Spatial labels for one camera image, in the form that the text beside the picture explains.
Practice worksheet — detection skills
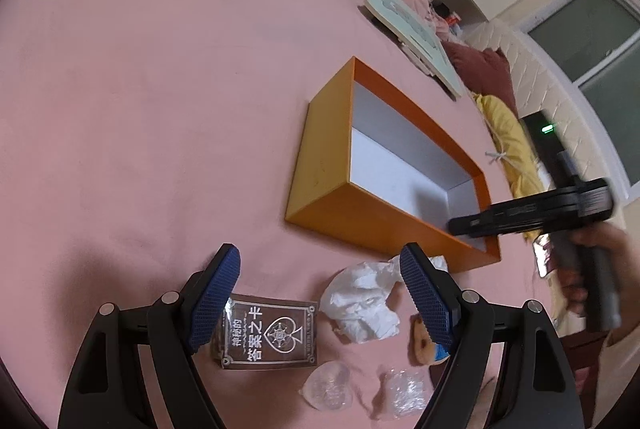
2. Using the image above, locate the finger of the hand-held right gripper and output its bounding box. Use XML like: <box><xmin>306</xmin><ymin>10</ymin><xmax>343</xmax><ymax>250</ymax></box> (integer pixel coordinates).
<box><xmin>446</xmin><ymin>211</ymin><xmax>551</xmax><ymax>239</ymax></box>
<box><xmin>487</xmin><ymin>189</ymin><xmax>583</xmax><ymax>216</ymax></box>

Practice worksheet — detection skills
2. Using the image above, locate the person's right hand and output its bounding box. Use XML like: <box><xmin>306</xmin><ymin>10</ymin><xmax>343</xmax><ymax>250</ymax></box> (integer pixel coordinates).
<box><xmin>552</xmin><ymin>224</ymin><xmax>638</xmax><ymax>317</ymax></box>

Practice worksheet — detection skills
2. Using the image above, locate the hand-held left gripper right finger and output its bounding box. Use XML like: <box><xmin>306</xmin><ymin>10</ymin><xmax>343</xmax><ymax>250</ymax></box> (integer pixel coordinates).
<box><xmin>399</xmin><ymin>243</ymin><xmax>586</xmax><ymax>429</ymax></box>

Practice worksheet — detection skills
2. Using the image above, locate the maroon pillow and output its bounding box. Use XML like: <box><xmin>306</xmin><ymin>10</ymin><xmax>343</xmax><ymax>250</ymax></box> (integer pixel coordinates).
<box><xmin>442</xmin><ymin>40</ymin><xmax>521</xmax><ymax>120</ymax></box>

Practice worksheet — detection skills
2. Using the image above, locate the doll head keychain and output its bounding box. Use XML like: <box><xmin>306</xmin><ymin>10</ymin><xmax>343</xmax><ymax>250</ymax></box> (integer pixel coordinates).
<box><xmin>407</xmin><ymin>314</ymin><xmax>453</xmax><ymax>367</ymax></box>

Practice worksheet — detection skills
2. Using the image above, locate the orange cardboard box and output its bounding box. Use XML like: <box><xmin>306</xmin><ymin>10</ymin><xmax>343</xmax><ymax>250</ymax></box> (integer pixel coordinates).
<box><xmin>285</xmin><ymin>55</ymin><xmax>502</xmax><ymax>275</ymax></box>

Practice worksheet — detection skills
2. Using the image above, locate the white tissue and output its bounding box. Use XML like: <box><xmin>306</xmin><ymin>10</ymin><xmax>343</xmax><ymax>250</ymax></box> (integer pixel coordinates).
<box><xmin>319</xmin><ymin>254</ymin><xmax>451</xmax><ymax>344</ymax></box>

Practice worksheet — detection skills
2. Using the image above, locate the clear plastic blister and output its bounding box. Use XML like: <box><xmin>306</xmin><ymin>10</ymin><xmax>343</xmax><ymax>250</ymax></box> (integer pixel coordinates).
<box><xmin>299</xmin><ymin>361</ymin><xmax>355</xmax><ymax>411</ymax></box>

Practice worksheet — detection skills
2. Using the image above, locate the light green cartoon lap board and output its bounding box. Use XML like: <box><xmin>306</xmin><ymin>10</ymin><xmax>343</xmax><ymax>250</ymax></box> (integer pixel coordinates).
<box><xmin>362</xmin><ymin>0</ymin><xmax>463</xmax><ymax>100</ymax></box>

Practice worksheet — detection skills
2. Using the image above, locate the yellow pillow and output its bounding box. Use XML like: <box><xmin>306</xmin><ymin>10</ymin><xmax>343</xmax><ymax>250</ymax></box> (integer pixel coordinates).
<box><xmin>472</xmin><ymin>93</ymin><xmax>551</xmax><ymax>210</ymax></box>

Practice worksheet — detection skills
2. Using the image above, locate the person's right forearm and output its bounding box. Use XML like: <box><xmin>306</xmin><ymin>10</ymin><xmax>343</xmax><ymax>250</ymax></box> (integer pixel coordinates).
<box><xmin>590</xmin><ymin>309</ymin><xmax>640</xmax><ymax>429</ymax></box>

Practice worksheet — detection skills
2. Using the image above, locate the smartphone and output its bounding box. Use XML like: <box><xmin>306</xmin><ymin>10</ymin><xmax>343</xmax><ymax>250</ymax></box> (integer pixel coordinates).
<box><xmin>532</xmin><ymin>234</ymin><xmax>556</xmax><ymax>280</ymax></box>

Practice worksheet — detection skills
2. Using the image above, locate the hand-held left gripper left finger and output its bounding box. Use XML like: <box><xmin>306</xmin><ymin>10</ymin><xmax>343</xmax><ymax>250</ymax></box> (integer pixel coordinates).
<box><xmin>57</xmin><ymin>243</ymin><xmax>242</xmax><ymax>429</ymax></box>

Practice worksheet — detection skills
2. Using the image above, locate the brown playing card pack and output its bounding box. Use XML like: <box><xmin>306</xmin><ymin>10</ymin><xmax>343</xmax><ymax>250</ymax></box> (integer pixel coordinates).
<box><xmin>210</xmin><ymin>294</ymin><xmax>320</xmax><ymax>370</ymax></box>

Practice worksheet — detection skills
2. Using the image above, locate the clear plastic wrap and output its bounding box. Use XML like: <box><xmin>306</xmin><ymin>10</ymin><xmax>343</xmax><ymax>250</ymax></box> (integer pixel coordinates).
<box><xmin>372</xmin><ymin>366</ymin><xmax>433</xmax><ymax>420</ymax></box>

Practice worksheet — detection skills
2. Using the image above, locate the white charging cable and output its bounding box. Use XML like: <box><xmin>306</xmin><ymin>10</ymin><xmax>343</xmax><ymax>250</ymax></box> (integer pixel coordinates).
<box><xmin>485</xmin><ymin>149</ymin><xmax>531</xmax><ymax>170</ymax></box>

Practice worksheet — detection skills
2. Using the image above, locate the frosted window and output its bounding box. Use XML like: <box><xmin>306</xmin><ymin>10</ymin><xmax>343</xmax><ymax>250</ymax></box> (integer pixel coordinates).
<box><xmin>520</xmin><ymin>0</ymin><xmax>640</xmax><ymax>190</ymax></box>

